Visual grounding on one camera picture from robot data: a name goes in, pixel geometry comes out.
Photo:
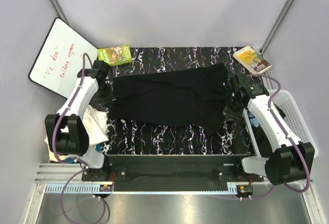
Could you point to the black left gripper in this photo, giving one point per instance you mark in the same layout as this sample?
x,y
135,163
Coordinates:
x,y
109,87

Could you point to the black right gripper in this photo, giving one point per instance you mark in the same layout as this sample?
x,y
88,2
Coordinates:
x,y
228,114

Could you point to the black t-shirt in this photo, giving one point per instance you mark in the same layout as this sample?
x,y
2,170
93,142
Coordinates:
x,y
175,98

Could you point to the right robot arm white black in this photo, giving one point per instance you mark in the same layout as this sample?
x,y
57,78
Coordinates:
x,y
291,158

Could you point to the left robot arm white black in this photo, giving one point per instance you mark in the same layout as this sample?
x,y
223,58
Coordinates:
x,y
66,133

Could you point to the blue garment in basket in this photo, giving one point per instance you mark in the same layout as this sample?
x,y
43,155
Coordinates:
x,y
253,120

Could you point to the white folded t-shirt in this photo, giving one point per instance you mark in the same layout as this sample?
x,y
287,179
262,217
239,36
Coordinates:
x,y
95,123

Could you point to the green paperback book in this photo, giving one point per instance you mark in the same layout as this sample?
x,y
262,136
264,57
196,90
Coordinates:
x,y
115,56

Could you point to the yellow paperback book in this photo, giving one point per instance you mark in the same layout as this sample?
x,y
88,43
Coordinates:
x,y
252,61

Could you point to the white whiteboard red writing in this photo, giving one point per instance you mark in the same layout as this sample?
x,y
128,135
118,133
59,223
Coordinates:
x,y
60,59

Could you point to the white plastic laundry basket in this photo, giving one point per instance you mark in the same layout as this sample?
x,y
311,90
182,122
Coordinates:
x,y
293,122

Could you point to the cream folded garment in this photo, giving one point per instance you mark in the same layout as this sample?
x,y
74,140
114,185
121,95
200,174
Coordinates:
x,y
52,156

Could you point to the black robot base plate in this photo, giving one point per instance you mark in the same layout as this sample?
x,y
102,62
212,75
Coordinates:
x,y
172,173

